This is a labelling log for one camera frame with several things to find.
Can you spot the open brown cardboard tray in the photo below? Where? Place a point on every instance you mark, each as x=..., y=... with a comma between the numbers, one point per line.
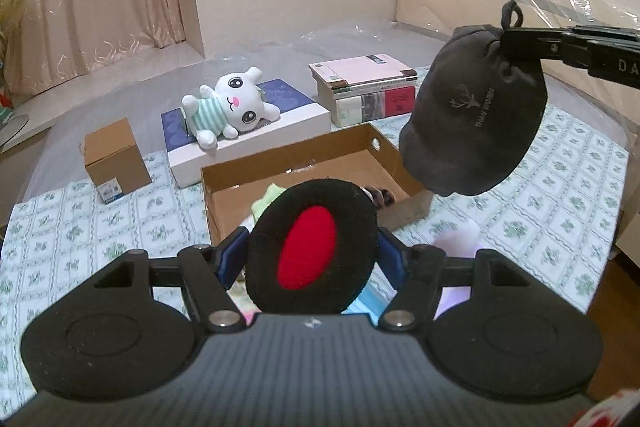
x=361, y=155

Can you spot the blue surgical face mask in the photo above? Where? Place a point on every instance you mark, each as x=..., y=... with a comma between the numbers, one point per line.
x=372, y=300

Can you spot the white bunny plush toy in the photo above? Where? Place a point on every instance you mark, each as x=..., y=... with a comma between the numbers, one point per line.
x=235, y=105

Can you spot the cream fluffy towel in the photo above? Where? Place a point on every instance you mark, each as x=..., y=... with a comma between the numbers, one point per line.
x=273, y=191

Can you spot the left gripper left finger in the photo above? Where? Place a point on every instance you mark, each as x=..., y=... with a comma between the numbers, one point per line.
x=231, y=256

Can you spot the dark grey drawstring pouch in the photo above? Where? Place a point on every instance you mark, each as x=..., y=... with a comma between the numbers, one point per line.
x=476, y=113

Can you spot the white blue flat box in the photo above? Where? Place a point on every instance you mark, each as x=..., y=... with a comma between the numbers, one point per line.
x=300, y=119

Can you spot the black red round plush pad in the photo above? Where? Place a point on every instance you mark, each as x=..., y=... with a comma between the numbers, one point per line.
x=313, y=249

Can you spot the purple tissue pack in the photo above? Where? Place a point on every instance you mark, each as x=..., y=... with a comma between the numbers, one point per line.
x=461, y=242

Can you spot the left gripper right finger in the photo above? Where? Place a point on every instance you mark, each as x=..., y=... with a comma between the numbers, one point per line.
x=392, y=256

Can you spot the small brown cardboard box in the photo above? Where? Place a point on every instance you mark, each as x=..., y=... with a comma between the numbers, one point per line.
x=113, y=161

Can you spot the yellow standing fan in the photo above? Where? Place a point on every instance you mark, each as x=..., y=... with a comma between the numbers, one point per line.
x=11, y=15

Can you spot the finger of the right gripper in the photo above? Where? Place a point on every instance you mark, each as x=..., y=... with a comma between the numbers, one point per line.
x=537, y=37
x=607, y=59

